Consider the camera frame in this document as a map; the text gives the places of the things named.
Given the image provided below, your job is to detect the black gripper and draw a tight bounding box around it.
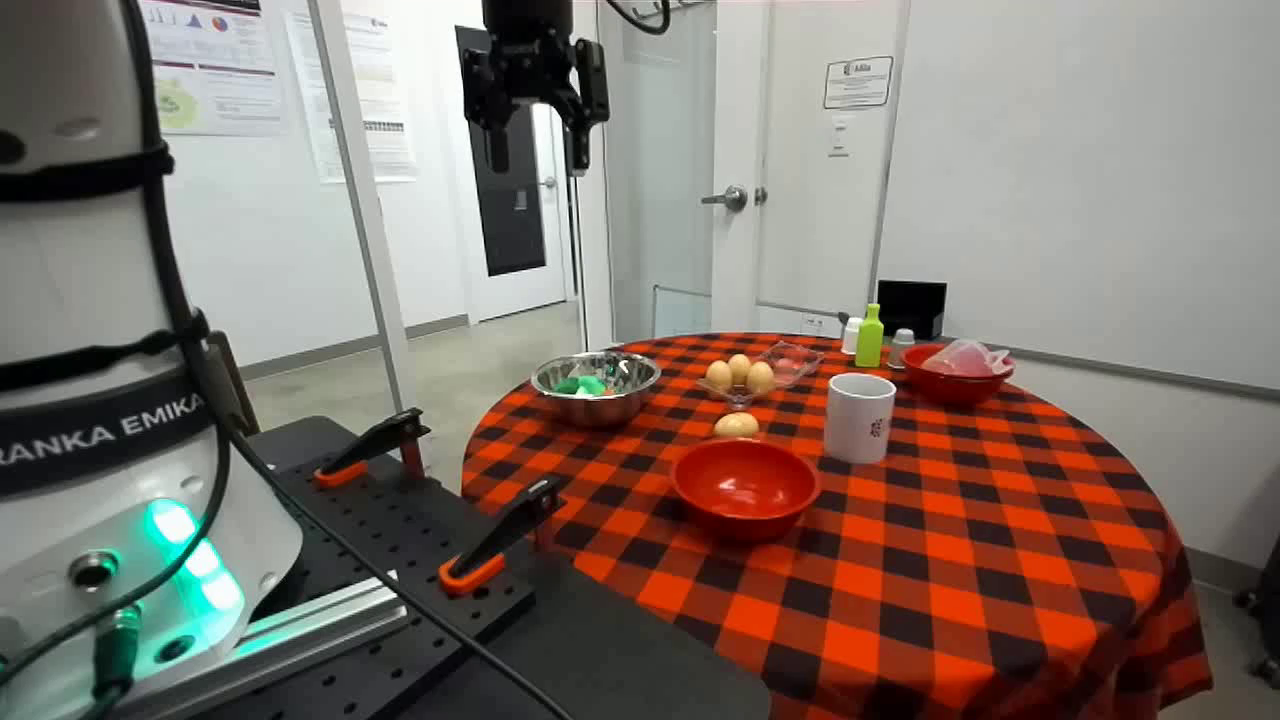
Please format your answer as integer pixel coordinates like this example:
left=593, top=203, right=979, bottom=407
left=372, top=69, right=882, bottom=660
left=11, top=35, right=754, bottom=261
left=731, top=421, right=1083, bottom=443
left=459, top=22, right=613, bottom=180

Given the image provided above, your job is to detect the silver metal bowl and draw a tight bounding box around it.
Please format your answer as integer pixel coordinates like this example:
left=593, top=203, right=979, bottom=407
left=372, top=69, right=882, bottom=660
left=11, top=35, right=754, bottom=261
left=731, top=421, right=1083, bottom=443
left=526, top=347, right=663, bottom=432

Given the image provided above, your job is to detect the empty red bowl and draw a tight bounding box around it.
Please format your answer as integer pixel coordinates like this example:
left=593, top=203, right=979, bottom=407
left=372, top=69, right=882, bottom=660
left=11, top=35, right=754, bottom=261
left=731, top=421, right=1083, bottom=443
left=669, top=435, right=824, bottom=544

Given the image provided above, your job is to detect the red bowl with pink item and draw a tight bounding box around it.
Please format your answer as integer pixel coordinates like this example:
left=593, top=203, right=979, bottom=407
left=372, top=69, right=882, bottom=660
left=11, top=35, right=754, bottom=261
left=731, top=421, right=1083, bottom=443
left=901, top=341, right=1021, bottom=412

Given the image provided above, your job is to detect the thin metal stand pole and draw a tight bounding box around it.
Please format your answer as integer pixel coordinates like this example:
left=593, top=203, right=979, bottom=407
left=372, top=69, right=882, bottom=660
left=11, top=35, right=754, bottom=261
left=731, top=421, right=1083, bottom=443
left=567, top=166, right=595, bottom=353

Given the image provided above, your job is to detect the white metal pole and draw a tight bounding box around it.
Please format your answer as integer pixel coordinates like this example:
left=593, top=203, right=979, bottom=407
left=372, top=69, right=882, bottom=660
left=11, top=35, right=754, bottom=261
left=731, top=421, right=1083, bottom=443
left=308, top=0, right=421, bottom=416

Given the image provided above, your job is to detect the white door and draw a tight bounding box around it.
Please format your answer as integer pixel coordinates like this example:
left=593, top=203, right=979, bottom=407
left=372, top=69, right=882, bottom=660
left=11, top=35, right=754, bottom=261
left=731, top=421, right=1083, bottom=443
left=706, top=0, right=917, bottom=336

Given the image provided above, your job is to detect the white door sign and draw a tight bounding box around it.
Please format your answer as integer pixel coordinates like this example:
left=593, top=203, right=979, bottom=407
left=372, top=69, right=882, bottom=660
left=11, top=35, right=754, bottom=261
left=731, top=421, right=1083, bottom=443
left=820, top=51, right=901, bottom=117

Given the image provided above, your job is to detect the black orange spring clamp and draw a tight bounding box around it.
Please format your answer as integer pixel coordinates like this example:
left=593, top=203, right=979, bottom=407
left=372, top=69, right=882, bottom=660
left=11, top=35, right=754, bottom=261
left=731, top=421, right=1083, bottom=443
left=311, top=402, right=430, bottom=494
left=436, top=471, right=567, bottom=601

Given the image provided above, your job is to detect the green squeeze bottle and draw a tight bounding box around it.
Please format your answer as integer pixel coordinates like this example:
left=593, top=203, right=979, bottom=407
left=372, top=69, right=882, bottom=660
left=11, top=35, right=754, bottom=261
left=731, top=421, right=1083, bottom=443
left=852, top=300, right=889, bottom=373

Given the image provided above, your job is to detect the black box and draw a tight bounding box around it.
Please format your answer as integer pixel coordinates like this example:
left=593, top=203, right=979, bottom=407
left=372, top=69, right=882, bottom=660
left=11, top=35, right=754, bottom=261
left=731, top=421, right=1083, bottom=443
left=876, top=274, right=953, bottom=345

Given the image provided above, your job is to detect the black perforated mounting board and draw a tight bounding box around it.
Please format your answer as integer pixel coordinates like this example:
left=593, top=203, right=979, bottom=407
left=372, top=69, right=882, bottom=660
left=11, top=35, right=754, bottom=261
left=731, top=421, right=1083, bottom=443
left=196, top=412, right=774, bottom=720

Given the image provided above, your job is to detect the white mug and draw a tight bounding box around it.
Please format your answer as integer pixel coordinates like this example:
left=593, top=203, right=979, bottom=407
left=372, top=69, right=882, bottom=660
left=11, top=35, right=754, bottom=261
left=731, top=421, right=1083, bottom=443
left=820, top=366, right=901, bottom=468

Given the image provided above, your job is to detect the pink crumpled item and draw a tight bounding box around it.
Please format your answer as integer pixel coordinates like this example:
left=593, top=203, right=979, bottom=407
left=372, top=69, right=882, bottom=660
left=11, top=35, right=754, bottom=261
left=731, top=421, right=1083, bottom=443
left=918, top=336, right=1003, bottom=381

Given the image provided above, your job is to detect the orange black plaid tablecloth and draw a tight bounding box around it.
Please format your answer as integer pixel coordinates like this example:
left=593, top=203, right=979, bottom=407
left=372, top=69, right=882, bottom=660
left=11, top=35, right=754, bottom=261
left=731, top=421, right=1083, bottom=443
left=455, top=328, right=1217, bottom=720

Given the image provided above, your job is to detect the black wall panel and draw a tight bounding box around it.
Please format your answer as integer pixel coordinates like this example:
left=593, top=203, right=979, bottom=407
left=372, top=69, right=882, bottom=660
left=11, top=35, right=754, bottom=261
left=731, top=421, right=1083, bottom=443
left=451, top=22, right=551, bottom=281

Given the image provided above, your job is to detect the white paper wall poster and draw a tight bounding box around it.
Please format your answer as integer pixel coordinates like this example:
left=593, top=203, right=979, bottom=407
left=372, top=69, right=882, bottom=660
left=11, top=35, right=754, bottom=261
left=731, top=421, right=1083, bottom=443
left=282, top=0, right=421, bottom=185

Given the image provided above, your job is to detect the wall poster with green graphic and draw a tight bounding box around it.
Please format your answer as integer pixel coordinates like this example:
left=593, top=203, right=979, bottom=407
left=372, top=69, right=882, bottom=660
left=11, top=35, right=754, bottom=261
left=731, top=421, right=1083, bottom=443
left=134, top=0, right=291, bottom=137

